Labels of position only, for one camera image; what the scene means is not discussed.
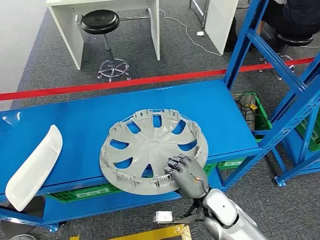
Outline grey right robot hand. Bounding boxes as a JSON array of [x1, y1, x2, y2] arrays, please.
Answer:
[[163, 153, 210, 200]]

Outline grey plastic wheel cover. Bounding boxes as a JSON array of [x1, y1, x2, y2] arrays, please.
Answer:
[[99, 108, 209, 196]]

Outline blue metal shelf rack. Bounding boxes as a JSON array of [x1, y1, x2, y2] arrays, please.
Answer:
[[0, 0, 320, 233], [271, 54, 320, 188]]

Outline white curved plastic part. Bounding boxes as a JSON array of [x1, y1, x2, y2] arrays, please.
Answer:
[[5, 124, 63, 213]]

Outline green plastic crate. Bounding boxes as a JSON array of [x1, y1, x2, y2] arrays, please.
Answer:
[[47, 183, 123, 204], [296, 112, 320, 153], [217, 158, 248, 171], [202, 162, 219, 176]]

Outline red barrier belt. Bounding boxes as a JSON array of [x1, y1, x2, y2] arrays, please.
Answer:
[[0, 56, 315, 102]]

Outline white desk side panel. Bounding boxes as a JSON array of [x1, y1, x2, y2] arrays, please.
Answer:
[[204, 0, 239, 56]]

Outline black round stool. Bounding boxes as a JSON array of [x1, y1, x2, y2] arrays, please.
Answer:
[[80, 9, 132, 83], [258, 31, 315, 82]]

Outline black stanchion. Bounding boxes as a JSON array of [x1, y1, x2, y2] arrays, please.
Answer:
[[0, 195, 46, 240]]

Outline white desk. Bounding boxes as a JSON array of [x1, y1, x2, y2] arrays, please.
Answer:
[[46, 0, 161, 71]]

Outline person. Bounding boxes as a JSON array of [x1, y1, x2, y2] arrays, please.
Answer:
[[223, 0, 320, 54]]

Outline chrome stanchion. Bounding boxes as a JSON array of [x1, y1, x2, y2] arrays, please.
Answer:
[[8, 234, 38, 240]]

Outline tangled black cables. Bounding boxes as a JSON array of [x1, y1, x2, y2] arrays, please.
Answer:
[[235, 92, 260, 131]]

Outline green crate holding cables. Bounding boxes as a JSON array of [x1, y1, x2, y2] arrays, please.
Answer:
[[235, 91, 273, 144]]

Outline white floor cable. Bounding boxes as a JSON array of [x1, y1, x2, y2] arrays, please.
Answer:
[[158, 9, 223, 57]]

